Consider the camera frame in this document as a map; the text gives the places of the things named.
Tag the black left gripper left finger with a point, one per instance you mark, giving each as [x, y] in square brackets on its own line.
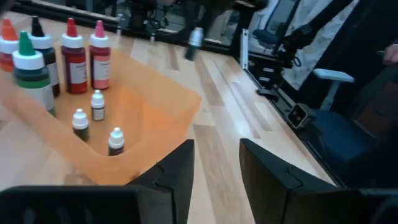
[178, 180]

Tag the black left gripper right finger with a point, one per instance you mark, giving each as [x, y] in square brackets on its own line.
[270, 186]

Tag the small dropper bottle purple label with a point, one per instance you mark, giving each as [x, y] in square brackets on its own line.
[116, 141]

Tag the white ball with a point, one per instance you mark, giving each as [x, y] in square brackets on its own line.
[97, 105]

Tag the small dropper bottle black label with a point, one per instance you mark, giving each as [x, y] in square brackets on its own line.
[80, 124]

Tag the pink-capped food coloring bottle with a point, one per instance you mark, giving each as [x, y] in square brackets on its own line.
[100, 68]

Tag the red-capped food coloring bottle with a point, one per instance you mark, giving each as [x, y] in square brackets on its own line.
[74, 68]

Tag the green-capped food coloring bottle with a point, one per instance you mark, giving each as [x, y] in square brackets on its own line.
[31, 81]

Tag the black-capped food coloring bottle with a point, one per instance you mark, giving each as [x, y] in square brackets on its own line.
[42, 42]

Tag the orange-capped food coloring bottle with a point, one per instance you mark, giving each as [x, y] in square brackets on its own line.
[7, 46]

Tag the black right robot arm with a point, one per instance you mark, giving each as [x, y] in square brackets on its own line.
[292, 37]

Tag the translucent orange plastic tray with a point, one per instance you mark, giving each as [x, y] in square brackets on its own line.
[149, 118]

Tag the blue office chair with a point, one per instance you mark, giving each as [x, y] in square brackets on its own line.
[264, 35]
[342, 140]

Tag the person's hand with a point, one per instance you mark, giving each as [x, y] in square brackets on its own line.
[392, 53]

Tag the black square connector bracket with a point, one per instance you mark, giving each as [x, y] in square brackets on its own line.
[297, 116]

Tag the white metal bracket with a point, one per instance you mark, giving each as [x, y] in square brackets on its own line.
[245, 49]

